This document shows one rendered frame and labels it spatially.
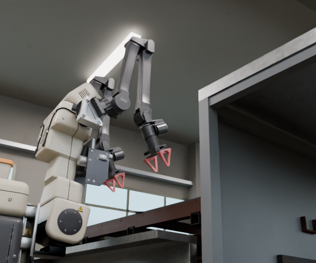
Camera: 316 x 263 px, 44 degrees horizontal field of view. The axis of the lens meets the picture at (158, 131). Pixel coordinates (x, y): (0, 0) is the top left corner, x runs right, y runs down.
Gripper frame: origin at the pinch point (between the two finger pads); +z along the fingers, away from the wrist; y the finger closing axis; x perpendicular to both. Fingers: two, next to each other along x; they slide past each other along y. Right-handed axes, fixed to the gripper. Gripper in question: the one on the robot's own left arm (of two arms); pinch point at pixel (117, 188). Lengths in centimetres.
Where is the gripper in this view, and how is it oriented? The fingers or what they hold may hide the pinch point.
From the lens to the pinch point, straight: 213.7
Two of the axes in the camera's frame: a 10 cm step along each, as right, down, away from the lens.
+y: -5.4, 3.3, 7.7
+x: -7.6, 2.0, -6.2
